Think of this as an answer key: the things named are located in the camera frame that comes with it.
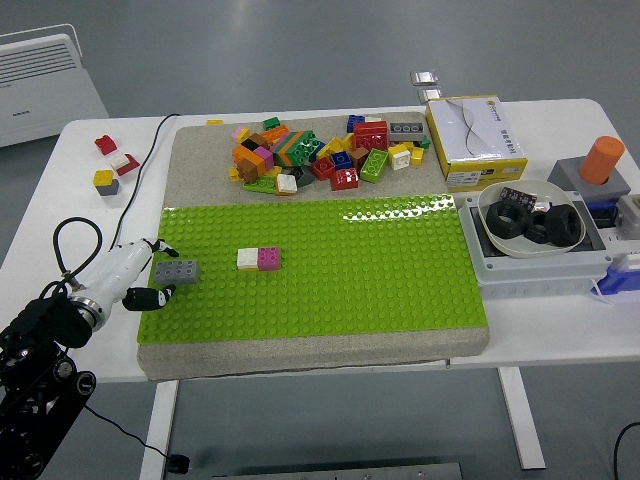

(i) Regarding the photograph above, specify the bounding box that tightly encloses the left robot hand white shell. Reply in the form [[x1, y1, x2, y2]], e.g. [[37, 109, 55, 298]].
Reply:
[[74, 238, 181, 314]]

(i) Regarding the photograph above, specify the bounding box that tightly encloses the grey building brick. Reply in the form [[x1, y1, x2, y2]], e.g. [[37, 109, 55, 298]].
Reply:
[[153, 259, 200, 287]]

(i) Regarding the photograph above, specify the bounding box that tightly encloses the brown orange black brick cluster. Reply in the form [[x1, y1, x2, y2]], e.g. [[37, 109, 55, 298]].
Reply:
[[232, 132, 275, 182]]

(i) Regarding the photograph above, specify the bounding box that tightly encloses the red sloped brick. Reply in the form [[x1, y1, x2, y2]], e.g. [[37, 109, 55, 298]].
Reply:
[[115, 153, 142, 177]]

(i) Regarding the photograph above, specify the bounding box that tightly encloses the white building brick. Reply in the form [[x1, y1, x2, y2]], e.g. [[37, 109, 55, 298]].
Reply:
[[236, 247, 261, 272]]

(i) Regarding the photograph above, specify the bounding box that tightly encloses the pink building brick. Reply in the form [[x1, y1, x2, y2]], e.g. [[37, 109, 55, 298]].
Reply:
[[257, 245, 282, 273]]

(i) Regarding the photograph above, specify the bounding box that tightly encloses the white and orange brick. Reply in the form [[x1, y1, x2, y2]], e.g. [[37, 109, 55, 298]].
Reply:
[[274, 172, 300, 197]]

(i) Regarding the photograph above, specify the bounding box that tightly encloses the dark grey sloped brick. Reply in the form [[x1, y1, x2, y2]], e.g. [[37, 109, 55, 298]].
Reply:
[[294, 164, 319, 189]]

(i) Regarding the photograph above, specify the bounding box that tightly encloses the striped brick stack green top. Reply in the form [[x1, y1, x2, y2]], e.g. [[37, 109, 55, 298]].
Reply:
[[269, 129, 324, 169]]

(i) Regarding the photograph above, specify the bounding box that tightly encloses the green studded baseplate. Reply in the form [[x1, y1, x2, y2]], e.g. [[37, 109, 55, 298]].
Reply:
[[135, 192, 489, 346]]

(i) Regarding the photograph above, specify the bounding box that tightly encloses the wide green brick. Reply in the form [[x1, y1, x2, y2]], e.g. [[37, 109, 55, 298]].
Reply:
[[359, 147, 390, 184]]

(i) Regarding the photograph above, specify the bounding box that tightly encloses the large red brick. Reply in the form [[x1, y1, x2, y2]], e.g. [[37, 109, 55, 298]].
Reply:
[[352, 119, 390, 152]]

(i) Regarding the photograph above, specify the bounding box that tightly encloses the white on yellow brick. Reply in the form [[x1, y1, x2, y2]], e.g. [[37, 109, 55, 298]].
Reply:
[[387, 144, 412, 172]]

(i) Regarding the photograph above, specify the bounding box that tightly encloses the long grey brick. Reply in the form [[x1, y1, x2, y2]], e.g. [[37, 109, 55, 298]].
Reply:
[[388, 121, 427, 142]]

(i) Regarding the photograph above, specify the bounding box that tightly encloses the white table leg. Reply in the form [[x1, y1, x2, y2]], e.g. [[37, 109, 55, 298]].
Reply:
[[138, 380, 180, 480], [497, 367, 546, 471]]

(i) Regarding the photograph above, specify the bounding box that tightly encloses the white ribbed heater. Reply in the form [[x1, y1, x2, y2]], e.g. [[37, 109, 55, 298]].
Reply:
[[0, 23, 110, 149]]

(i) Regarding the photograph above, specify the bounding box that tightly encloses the grey-brown mat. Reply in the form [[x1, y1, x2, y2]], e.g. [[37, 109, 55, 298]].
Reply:
[[137, 112, 492, 382]]

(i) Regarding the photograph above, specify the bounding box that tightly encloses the large black nut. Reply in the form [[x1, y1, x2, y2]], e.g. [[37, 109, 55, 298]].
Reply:
[[543, 203, 586, 247], [487, 200, 531, 239]]

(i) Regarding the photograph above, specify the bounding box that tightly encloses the white and yellow cardboard box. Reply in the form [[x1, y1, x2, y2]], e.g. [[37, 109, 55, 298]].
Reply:
[[424, 94, 530, 194]]

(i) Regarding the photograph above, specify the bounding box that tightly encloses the light grey junction box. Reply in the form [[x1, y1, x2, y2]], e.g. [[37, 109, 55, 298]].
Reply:
[[457, 192, 614, 301]]

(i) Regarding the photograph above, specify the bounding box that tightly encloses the dark red circuit board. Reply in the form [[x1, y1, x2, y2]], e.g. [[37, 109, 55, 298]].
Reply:
[[499, 185, 539, 207]]

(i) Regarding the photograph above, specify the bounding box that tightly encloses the small black nut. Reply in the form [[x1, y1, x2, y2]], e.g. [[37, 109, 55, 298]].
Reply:
[[524, 212, 551, 245]]

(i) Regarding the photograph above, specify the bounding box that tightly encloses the white bowl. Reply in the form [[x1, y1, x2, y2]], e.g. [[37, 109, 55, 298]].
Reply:
[[477, 178, 587, 260]]

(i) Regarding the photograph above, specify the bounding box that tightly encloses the grey block holder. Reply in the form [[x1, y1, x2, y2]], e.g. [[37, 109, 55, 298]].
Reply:
[[547, 157, 632, 202]]

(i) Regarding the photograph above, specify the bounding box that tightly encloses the orange cylinder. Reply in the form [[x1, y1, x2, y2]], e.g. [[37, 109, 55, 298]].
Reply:
[[578, 134, 626, 187]]

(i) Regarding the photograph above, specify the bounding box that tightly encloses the blue plastic device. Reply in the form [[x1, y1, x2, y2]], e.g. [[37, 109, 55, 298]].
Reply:
[[597, 252, 640, 305]]

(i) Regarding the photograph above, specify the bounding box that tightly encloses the grey connector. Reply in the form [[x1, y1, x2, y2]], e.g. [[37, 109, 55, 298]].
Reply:
[[615, 193, 640, 236]]

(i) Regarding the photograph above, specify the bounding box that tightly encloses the black cord with plug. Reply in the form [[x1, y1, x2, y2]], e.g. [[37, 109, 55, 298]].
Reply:
[[82, 113, 191, 475]]

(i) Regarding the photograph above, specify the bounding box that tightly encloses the thin black cable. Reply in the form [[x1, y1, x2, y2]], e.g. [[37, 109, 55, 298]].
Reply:
[[613, 422, 640, 480]]

